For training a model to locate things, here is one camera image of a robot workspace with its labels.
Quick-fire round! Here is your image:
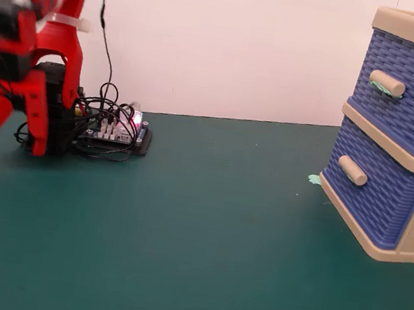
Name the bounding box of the green tape on handle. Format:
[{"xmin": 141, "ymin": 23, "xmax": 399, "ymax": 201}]
[{"xmin": 367, "ymin": 79, "xmax": 405, "ymax": 102}]

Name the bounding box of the motor controller circuit board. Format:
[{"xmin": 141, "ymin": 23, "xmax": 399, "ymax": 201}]
[{"xmin": 71, "ymin": 100, "xmax": 157, "ymax": 159}]

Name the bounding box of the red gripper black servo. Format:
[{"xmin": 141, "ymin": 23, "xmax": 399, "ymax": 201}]
[{"xmin": 0, "ymin": 42, "xmax": 62, "ymax": 162}]

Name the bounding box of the dark green cutting mat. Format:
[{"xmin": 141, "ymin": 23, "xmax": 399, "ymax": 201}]
[{"xmin": 0, "ymin": 76, "xmax": 414, "ymax": 310}]

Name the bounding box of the green tape scrap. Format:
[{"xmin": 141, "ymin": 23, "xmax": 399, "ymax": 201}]
[{"xmin": 306, "ymin": 172, "xmax": 324, "ymax": 187}]

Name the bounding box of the long thin black cable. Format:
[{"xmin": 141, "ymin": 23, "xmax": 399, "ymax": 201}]
[{"xmin": 62, "ymin": 0, "xmax": 136, "ymax": 111}]

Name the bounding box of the blue woven drawer beige handle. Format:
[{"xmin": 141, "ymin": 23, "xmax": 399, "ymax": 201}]
[{"xmin": 311, "ymin": 113, "xmax": 414, "ymax": 254}]

